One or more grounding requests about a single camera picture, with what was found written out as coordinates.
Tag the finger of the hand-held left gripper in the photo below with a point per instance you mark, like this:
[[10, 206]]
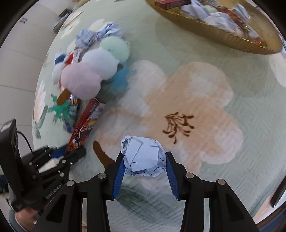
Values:
[[38, 156], [64, 162]]

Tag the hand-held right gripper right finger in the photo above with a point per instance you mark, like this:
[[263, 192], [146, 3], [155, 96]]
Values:
[[173, 178]]

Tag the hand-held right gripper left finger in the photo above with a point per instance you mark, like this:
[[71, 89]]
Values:
[[118, 176]]

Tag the white paper ball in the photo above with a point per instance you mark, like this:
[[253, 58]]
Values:
[[144, 156]]

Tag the gold woven tray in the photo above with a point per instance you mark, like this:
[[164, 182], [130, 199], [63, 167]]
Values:
[[201, 26]]

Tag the person's left forearm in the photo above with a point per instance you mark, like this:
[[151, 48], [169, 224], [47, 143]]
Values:
[[14, 224]]

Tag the person's left hand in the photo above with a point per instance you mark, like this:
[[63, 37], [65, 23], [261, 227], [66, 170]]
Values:
[[23, 217]]

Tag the floral green blanket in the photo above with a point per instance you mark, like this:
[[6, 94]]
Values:
[[201, 156]]

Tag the blue checkered wrapper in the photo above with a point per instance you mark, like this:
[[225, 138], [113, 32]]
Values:
[[71, 118]]

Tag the long red snack box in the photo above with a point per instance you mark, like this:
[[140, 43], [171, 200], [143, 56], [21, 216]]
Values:
[[87, 122]]

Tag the shiny snack packet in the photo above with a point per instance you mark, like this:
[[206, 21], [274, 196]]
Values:
[[73, 101]]

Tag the pink plush ball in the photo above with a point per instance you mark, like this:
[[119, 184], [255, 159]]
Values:
[[80, 80]]

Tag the small white plush ball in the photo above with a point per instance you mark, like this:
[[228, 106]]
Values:
[[57, 72]]

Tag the blue plush toy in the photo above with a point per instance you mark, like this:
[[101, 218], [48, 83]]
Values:
[[121, 77]]

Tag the small blue plush ball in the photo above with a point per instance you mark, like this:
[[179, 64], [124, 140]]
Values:
[[59, 58]]

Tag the red snack packet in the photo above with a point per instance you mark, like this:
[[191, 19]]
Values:
[[72, 57]]

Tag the crumpled blue-lined paper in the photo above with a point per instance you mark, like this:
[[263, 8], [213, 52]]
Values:
[[96, 34]]

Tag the pile of crumpled papers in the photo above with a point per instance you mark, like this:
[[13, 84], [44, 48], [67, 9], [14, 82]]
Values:
[[220, 20]]

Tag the orange snack packet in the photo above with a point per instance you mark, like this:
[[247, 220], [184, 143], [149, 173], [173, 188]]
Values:
[[248, 29]]

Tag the small green plush ball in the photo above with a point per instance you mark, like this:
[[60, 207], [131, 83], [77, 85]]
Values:
[[211, 9]]

